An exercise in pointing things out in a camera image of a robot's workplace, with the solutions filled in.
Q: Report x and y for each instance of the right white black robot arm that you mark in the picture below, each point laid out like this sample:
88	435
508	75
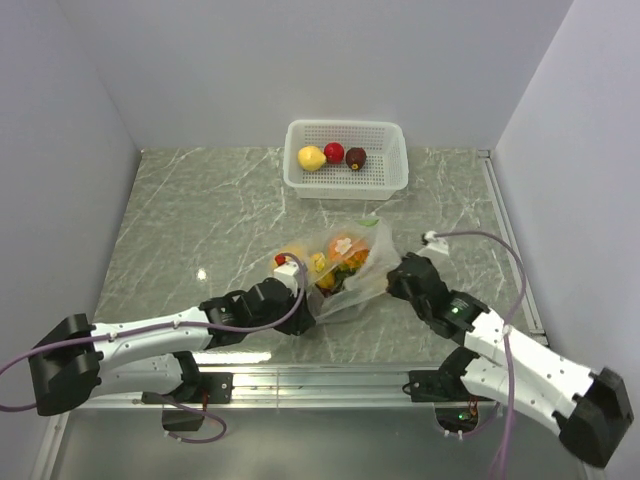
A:
589	411

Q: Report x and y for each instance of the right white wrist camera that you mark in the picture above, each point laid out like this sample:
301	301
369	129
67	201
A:
432	245

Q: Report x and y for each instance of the white perforated plastic basket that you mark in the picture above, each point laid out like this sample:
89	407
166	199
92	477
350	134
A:
384	172

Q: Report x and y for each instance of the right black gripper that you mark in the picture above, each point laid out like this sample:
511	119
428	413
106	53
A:
394	286

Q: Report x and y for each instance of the aluminium mounting rail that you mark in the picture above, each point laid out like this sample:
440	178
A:
298	422

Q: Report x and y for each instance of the yellow lemon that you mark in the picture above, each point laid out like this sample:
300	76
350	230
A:
311	158

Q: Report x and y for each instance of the red apple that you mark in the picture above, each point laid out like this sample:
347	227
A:
334	153

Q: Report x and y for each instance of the transparent plastic bag with fruit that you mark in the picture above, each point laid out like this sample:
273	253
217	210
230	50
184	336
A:
347	266

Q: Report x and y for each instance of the dark purple passion fruit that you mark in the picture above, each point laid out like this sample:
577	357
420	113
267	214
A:
355	158

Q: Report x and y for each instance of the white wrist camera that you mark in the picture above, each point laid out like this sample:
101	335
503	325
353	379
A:
290	271
432	245

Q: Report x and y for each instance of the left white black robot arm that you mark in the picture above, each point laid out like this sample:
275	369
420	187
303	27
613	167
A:
77	360

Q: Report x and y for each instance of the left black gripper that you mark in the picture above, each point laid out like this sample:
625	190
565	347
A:
301	320

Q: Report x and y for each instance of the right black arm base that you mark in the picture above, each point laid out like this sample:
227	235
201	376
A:
457	411

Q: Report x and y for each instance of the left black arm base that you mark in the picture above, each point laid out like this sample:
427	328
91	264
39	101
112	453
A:
190	401

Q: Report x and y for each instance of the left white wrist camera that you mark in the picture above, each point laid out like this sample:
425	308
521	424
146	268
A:
290	271

